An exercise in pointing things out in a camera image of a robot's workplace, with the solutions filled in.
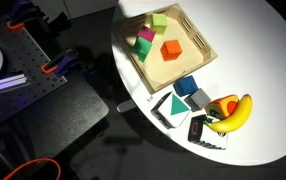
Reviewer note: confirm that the orange block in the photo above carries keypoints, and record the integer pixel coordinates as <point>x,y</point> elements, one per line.
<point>170,50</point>

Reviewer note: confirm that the blue block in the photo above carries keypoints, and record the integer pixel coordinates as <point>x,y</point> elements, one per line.
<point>185,86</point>

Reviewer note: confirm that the grey block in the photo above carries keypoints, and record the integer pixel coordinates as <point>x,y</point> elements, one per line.
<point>198,100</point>

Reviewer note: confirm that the magenta block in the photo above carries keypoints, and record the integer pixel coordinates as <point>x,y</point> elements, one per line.
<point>146,33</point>

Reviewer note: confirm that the lime green block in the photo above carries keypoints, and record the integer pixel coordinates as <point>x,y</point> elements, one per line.
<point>159,23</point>

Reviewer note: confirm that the black and white patterned cube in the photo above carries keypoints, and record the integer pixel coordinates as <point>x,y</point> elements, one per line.
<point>199,133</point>

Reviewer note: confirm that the orange soft cube with number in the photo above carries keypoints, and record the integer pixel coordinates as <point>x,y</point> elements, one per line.
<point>223,107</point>

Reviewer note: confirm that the yellow banana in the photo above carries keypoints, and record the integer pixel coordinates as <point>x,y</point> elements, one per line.
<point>236,119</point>

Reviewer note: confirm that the black side table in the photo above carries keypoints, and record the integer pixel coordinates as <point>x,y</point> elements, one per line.
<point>46,118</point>

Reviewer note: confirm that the perforated black breadboard plate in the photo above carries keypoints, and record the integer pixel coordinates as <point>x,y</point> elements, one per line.
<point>26,56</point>

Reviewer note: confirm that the grey table leg bracket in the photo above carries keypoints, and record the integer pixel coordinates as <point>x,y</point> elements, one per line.
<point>126,106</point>

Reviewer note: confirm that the near orange-handled purple clamp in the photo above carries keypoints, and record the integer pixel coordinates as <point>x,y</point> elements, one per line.
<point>61,63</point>

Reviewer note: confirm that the orange-handled purple clamp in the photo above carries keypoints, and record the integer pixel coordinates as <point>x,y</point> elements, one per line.
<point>61,63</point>
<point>23,11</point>

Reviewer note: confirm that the silver aluminium rail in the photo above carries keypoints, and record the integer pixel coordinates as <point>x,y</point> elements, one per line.
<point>12,82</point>

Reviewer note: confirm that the far orange-handled purple clamp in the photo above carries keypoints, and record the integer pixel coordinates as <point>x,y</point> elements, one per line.
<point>23,11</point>

